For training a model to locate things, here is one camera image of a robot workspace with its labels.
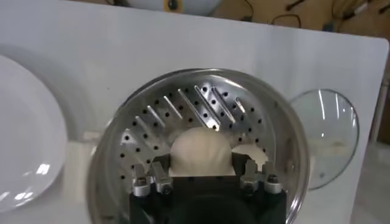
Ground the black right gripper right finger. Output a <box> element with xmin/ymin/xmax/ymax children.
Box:
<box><xmin>231</xmin><ymin>152</ymin><xmax>283</xmax><ymax>195</ymax></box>

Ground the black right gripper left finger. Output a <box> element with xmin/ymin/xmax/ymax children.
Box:
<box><xmin>131</xmin><ymin>153</ymin><xmax>174</xmax><ymax>198</ymax></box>

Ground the white steamed baozi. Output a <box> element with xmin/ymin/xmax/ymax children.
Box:
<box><xmin>169</xmin><ymin>127</ymin><xmax>236</xmax><ymax>177</ymax></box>

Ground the round glass pot lid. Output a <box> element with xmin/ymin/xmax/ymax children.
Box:
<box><xmin>289</xmin><ymin>88</ymin><xmax>360</xmax><ymax>191</ymax></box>

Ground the stainless steel steamer basket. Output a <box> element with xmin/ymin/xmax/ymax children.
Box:
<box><xmin>87</xmin><ymin>67</ymin><xmax>311</xmax><ymax>224</ymax></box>

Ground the white round plate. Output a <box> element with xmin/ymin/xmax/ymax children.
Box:
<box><xmin>0</xmin><ymin>54</ymin><xmax>68</xmax><ymax>214</ymax></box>

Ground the black floor cable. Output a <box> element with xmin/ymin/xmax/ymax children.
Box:
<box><xmin>271</xmin><ymin>13</ymin><xmax>302</xmax><ymax>29</ymax></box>

